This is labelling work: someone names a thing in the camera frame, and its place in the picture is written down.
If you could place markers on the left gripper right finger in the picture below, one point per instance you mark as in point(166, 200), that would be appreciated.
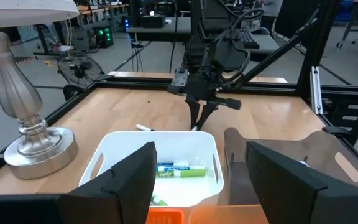
point(284, 199)

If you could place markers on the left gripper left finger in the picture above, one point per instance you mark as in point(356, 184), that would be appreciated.
point(120, 199)

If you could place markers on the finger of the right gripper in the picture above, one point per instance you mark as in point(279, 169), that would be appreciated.
point(207, 112)
point(194, 112)

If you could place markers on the green-capped white marker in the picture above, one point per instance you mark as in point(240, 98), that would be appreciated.
point(185, 174)
point(158, 200)

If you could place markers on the orange slotted basket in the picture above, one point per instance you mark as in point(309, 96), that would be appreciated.
point(166, 217)

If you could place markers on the black-capped white marker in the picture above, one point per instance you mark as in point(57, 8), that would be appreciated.
point(143, 127)

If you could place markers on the blue-capped white marker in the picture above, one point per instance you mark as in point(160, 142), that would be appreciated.
point(172, 163)
point(172, 169)

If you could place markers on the white plastic bin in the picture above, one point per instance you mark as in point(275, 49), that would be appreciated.
point(182, 189)

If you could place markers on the translucent orange bin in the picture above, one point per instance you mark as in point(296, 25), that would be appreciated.
point(222, 216)

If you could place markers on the translucent grey bin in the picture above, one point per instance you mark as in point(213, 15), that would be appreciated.
point(337, 149)

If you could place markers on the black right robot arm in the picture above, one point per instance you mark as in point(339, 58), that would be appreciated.
point(225, 53)

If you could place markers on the black keyboard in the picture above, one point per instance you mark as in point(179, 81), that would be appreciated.
point(247, 39)

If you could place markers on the grey desk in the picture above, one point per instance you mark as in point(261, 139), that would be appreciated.
point(160, 31)

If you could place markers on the grey keyboard shelf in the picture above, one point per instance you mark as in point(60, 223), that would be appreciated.
point(266, 46)

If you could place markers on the black labelled box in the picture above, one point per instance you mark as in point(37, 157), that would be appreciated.
point(152, 21)

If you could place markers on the black drawer cabinet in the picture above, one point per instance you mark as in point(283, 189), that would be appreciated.
point(340, 124)

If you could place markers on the white shade silver table lamp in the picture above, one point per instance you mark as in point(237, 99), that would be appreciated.
point(39, 152)

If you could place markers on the person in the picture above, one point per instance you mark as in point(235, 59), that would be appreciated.
point(270, 7)

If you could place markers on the black computer green lights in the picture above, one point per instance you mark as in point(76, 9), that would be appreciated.
point(102, 37)

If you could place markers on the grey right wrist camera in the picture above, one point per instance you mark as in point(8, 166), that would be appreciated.
point(179, 82)

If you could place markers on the black aluminium rig frame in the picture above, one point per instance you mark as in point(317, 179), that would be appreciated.
point(135, 84)

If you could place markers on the silver aluminium bracket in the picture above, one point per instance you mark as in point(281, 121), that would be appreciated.
point(316, 90)

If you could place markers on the black pedestal fan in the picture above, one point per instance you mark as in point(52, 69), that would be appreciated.
point(79, 70)

